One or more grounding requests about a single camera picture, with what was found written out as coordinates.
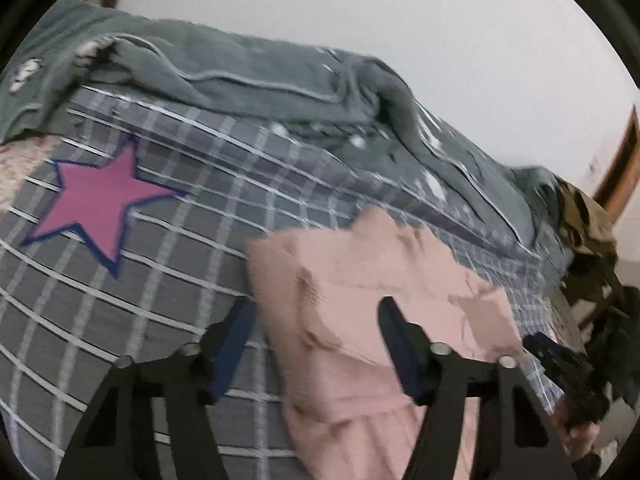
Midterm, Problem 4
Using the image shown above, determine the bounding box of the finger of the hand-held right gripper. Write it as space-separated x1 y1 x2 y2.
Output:
522 331 571 368

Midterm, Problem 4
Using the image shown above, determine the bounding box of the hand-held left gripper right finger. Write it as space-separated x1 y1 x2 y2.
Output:
377 296 578 480

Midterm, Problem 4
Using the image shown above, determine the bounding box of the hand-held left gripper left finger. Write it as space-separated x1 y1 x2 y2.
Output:
55 296 259 480

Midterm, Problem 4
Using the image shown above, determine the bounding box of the pink small garment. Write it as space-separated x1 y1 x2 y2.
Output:
245 208 531 480

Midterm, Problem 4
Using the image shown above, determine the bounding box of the person's right hand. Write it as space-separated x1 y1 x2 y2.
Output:
554 394 603 463

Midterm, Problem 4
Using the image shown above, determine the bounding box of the dark cloth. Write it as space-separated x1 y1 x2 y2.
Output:
582 282 640 411

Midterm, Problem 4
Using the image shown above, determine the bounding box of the grey plaid star bed sheet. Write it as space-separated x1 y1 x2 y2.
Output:
0 85 581 480

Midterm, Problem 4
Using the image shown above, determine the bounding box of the camouflage cloth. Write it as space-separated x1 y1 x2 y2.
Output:
552 175 621 263

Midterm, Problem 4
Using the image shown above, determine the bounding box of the grey fleece blanket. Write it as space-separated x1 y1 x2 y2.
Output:
0 0 576 261

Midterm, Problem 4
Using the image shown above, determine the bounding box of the floral white cloth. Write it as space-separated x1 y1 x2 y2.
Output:
0 134 62 213

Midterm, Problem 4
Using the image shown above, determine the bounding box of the brown wooden door frame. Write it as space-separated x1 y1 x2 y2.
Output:
591 105 640 231

